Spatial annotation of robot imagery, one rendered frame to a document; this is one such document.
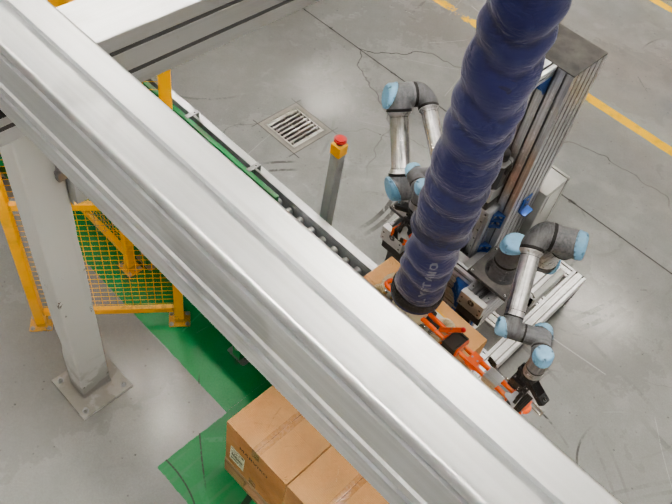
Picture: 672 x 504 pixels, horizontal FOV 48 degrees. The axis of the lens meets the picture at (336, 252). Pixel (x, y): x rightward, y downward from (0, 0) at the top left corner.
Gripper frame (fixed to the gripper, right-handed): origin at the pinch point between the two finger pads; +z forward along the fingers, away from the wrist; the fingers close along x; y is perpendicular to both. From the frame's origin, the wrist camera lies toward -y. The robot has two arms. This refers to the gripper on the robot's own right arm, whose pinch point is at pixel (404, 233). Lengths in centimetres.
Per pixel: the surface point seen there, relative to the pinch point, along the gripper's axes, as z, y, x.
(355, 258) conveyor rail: 49, -26, 3
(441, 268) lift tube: -39, 39, -31
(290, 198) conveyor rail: 48, -79, 3
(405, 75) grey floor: 106, -161, 201
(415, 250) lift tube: -43, 28, -36
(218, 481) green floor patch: 108, 6, -112
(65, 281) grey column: 6, -73, -132
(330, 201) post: 48, -64, 19
